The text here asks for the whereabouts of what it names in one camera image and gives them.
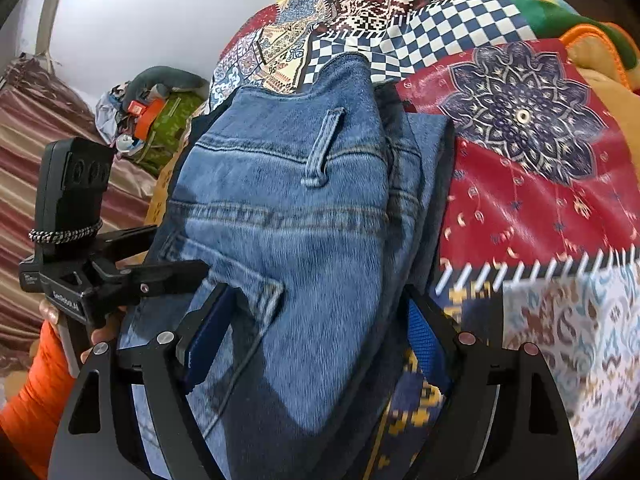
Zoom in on grey plush toy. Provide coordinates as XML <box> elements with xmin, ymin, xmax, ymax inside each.
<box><xmin>125</xmin><ymin>66</ymin><xmax>208</xmax><ymax>101</ymax></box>

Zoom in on patchwork printed bedsheet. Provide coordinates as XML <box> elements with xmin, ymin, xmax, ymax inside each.
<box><xmin>207</xmin><ymin>0</ymin><xmax>640</xmax><ymax>480</ymax></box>

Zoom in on striped maroon curtain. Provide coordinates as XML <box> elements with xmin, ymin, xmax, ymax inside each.
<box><xmin>0</xmin><ymin>57</ymin><xmax>166</xmax><ymax>376</ymax></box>

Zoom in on orange yellow plush blanket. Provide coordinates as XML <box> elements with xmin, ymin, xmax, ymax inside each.
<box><xmin>492</xmin><ymin>0</ymin><xmax>640</xmax><ymax>96</ymax></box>

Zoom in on wooden folding table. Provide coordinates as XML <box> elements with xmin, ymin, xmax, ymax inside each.
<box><xmin>145</xmin><ymin>160</ymin><xmax>177</xmax><ymax>231</ymax></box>

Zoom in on person's left forearm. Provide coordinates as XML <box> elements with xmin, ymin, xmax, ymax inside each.
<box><xmin>0</xmin><ymin>320</ymin><xmax>76</xmax><ymax>466</ymax></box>

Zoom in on green patterned bag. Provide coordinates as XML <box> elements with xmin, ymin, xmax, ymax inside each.
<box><xmin>132</xmin><ymin>94</ymin><xmax>208</xmax><ymax>176</ymax></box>

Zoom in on orange box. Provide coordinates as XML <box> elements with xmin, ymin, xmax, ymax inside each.
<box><xmin>127</xmin><ymin>99</ymin><xmax>166</xmax><ymax>141</ymax></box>

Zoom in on beige wooden frame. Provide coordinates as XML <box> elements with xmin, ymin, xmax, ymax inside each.
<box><xmin>34</xmin><ymin>0</ymin><xmax>72</xmax><ymax>58</ymax></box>

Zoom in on person's left hand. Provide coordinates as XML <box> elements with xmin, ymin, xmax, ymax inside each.
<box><xmin>40</xmin><ymin>301</ymin><xmax>122</xmax><ymax>367</ymax></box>

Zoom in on pile of mixed clothes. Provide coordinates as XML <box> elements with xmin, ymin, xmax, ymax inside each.
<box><xmin>95</xmin><ymin>82</ymin><xmax>146</xmax><ymax>153</ymax></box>

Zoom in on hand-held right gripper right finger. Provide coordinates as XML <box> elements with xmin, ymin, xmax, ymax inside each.
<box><xmin>405</xmin><ymin>285</ymin><xmax>576</xmax><ymax>480</ymax></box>

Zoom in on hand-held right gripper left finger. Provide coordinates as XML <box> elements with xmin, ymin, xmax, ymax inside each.
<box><xmin>47</xmin><ymin>280</ymin><xmax>241</xmax><ymax>480</ymax></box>

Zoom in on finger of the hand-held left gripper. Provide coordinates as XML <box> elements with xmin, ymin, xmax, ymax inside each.
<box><xmin>102</xmin><ymin>225</ymin><xmax>158</xmax><ymax>261</ymax></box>
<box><xmin>117</xmin><ymin>260</ymin><xmax>211</xmax><ymax>308</ymax></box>

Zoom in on blue denim pants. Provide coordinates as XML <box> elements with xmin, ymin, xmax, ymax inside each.
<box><xmin>120</xmin><ymin>52</ymin><xmax>456</xmax><ymax>480</ymax></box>

